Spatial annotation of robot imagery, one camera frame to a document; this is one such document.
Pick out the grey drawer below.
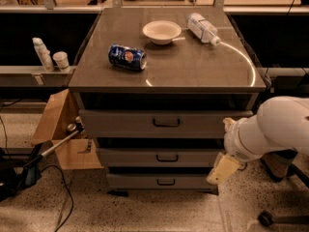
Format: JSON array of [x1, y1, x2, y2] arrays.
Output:
[[79, 109, 252, 139], [106, 174, 216, 190], [97, 148, 219, 167]]

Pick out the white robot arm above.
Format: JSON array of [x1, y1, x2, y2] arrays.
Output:
[[207, 96, 309, 185]]

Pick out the grey drawer cabinet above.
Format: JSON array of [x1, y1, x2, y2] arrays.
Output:
[[69, 6, 267, 196]]

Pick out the grey bottom drawer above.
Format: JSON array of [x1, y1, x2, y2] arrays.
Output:
[[106, 174, 216, 190]]

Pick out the grey top drawer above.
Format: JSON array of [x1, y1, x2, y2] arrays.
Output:
[[79, 109, 252, 139]]

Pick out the brown shoe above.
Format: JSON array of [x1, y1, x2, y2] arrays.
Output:
[[261, 150, 297, 182]]

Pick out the black chair caster base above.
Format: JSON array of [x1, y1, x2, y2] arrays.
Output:
[[258, 211, 309, 227]]

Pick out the clear plastic water bottle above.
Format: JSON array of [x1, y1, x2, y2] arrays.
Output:
[[187, 13, 221, 45]]

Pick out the brown cardboard box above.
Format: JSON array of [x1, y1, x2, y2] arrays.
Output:
[[31, 89, 101, 170]]

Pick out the white bowl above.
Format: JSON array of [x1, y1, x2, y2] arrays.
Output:
[[142, 20, 182, 45]]

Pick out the blue crushed soda can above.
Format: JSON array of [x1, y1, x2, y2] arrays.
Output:
[[108, 44, 147, 72]]

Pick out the metal grabber pole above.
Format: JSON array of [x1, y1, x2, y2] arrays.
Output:
[[23, 126, 84, 169]]

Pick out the black device on floor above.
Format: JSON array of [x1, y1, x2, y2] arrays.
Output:
[[0, 144, 42, 201]]

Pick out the white spray bottle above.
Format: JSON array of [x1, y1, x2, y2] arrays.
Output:
[[32, 38, 54, 73]]

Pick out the black floor cable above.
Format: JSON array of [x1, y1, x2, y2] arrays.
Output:
[[41, 164, 75, 232]]

